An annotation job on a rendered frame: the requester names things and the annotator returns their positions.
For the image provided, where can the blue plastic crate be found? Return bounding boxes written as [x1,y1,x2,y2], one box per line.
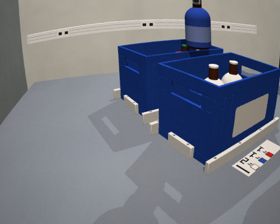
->
[118,39,214,115]
[157,52,279,165]

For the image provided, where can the white paper pick list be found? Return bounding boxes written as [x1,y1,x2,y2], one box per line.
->
[232,140,280,177]

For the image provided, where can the green bottle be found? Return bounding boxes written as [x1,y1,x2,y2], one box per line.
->
[182,44,189,52]

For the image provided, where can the blue labelled bottle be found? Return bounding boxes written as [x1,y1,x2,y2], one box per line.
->
[185,0,211,50]

